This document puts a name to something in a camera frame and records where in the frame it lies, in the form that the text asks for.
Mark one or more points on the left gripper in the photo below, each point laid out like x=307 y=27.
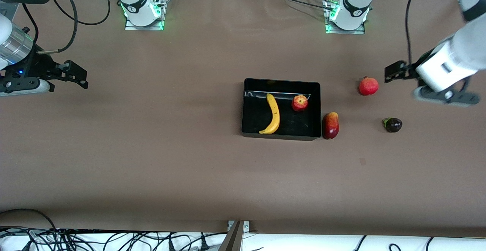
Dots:
x=411 y=70

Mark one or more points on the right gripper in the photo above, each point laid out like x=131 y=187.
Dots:
x=33 y=66

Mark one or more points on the red yellow apple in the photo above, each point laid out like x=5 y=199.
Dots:
x=300 y=103

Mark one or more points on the black plastic box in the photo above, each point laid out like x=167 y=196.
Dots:
x=292 y=125

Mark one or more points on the yellow banana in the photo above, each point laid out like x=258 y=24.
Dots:
x=274 y=116

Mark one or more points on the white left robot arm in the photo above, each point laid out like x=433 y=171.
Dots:
x=357 y=0

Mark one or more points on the red pomegranate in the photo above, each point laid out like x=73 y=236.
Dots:
x=368 y=86

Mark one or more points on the small dark purple eggplant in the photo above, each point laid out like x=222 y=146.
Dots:
x=393 y=125

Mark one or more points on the red yellow mango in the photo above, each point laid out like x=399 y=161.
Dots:
x=330 y=125

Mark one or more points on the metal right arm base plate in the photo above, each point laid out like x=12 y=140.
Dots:
x=131 y=27

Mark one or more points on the metal bracket with dark post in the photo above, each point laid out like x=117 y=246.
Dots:
x=235 y=239

